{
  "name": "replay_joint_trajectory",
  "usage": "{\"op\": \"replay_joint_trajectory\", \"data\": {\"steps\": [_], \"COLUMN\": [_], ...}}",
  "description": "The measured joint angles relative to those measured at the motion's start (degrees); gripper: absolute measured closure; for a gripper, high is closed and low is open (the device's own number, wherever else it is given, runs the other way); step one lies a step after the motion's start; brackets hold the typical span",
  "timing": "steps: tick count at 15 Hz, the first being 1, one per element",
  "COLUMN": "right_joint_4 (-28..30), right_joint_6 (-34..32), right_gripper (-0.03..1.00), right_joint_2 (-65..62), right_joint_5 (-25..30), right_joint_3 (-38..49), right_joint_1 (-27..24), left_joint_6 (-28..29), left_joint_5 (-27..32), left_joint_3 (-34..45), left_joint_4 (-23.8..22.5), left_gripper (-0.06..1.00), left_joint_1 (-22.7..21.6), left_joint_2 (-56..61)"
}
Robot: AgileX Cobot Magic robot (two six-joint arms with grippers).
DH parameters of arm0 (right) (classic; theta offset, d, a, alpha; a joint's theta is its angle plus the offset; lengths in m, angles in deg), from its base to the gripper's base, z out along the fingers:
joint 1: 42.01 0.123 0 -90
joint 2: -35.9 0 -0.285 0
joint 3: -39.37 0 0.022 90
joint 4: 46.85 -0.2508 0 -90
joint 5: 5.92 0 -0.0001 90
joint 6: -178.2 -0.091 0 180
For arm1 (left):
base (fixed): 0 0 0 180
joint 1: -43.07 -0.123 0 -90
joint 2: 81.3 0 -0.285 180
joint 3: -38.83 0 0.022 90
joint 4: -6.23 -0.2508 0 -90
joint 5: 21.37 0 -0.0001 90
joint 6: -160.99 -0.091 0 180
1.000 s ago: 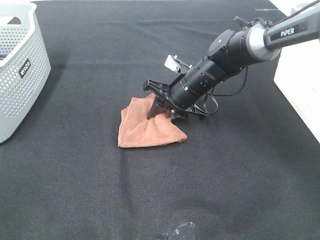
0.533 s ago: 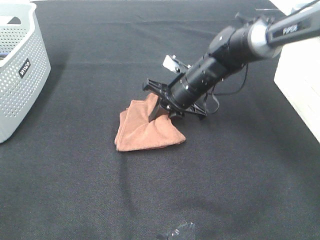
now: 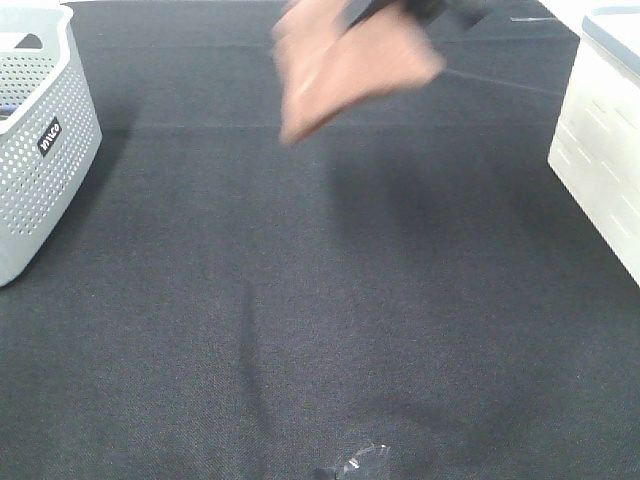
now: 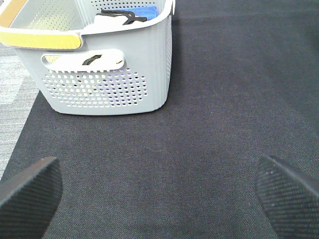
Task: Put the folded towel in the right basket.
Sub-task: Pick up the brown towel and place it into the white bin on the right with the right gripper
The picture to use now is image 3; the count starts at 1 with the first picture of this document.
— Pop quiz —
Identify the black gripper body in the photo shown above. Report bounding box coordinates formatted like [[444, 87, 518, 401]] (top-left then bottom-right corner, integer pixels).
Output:
[[348, 0, 493, 29]]

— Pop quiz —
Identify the orange-brown towel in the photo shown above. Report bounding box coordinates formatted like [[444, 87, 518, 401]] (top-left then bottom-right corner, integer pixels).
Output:
[[272, 1, 445, 145]]

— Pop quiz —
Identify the white plastic storage box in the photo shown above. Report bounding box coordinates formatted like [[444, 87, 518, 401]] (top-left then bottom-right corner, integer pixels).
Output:
[[548, 1, 639, 279]]

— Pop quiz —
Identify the black table cloth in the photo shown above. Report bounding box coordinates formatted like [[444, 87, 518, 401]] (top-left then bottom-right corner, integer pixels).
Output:
[[1, 1, 639, 479]]

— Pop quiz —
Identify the grey perforated laundry basket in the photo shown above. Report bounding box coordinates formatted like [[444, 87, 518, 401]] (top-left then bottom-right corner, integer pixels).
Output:
[[1, 1, 102, 285]]

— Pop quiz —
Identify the clear tape piece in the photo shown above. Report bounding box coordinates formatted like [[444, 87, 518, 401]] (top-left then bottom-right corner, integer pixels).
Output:
[[312, 444, 391, 480]]

